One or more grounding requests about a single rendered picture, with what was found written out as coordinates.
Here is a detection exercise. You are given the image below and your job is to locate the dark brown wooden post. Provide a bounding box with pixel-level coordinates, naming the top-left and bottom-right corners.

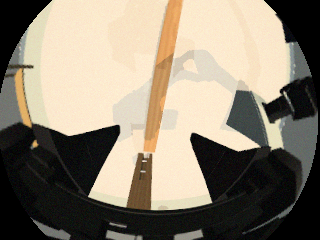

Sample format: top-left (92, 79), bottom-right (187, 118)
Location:
top-left (125, 152), bottom-right (153, 211)

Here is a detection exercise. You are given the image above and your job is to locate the wooden rail with metal hooks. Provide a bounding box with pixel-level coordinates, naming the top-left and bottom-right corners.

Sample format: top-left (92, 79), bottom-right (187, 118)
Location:
top-left (143, 0), bottom-right (183, 159)

